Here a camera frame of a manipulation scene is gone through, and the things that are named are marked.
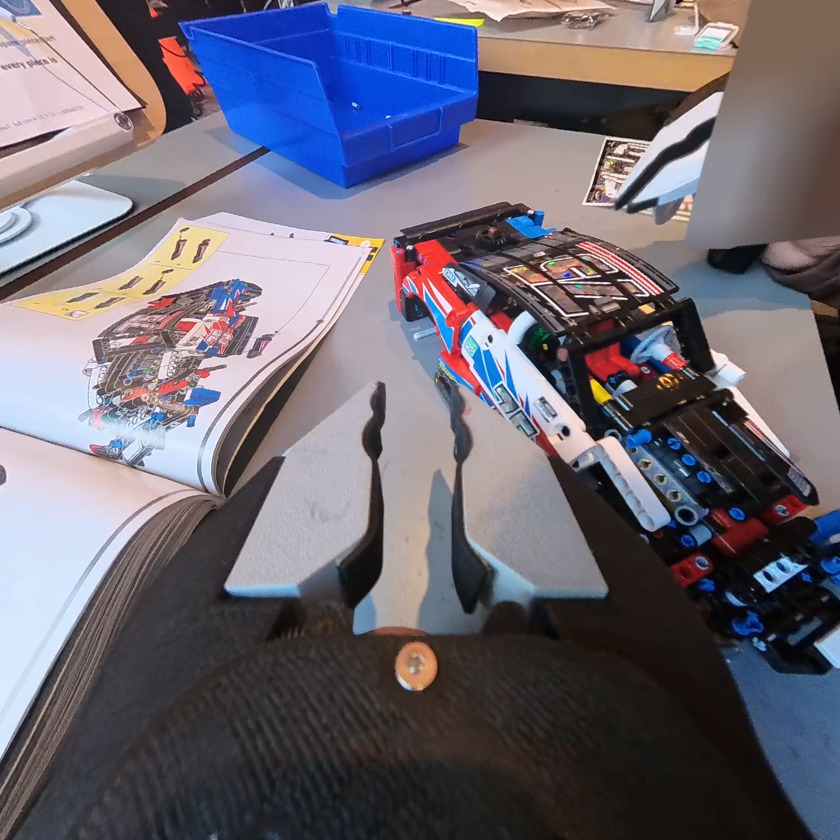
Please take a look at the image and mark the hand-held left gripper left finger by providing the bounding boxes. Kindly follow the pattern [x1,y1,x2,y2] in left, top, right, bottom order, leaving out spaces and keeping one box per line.
[224,381,386,611]

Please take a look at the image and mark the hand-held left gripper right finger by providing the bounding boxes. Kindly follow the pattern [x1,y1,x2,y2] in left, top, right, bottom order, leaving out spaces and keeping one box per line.
[448,384,610,616]

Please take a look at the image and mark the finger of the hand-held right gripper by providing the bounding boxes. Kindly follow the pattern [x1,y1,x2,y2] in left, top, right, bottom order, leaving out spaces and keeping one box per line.
[623,139,711,224]
[612,92,723,210]

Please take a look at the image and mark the toy brick race car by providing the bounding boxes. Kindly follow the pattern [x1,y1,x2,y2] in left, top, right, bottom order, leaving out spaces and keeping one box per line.
[390,202,840,677]

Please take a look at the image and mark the white instruction booklet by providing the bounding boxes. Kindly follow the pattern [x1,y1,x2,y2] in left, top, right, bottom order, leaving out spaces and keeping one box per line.
[0,211,368,834]

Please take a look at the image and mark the grey desk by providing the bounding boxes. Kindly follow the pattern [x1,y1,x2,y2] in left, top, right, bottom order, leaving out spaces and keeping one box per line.
[0,112,840,840]

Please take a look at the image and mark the holographic sticker sheet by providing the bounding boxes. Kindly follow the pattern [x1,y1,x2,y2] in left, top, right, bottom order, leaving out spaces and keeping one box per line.
[583,136,697,214]

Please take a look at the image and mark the background wooden table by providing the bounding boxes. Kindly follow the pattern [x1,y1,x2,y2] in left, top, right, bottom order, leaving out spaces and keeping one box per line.
[476,0,739,94]

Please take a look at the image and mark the white papers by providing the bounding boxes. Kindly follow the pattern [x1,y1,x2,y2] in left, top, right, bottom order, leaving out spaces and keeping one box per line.
[453,0,618,22]

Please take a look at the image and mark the yellow-cover instruction booklet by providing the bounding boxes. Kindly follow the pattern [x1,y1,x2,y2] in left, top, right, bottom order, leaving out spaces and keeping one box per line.
[325,233,385,280]

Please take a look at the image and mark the blue plastic bin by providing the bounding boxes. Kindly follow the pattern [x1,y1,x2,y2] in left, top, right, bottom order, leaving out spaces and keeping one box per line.
[178,2,480,190]

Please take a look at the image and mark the wooden document board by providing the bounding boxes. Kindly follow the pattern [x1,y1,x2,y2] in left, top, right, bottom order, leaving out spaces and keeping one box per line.
[0,0,166,198]

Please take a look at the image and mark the printed instruction sheet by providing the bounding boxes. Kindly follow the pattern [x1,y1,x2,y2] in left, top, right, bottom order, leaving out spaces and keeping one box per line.
[0,0,147,151]

